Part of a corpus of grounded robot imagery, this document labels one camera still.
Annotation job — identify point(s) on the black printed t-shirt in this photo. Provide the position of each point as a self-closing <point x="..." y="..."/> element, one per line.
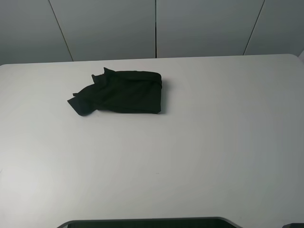
<point x="127" y="92"/>

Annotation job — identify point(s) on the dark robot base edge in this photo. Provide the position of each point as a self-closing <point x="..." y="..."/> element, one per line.
<point x="204" y="222"/>

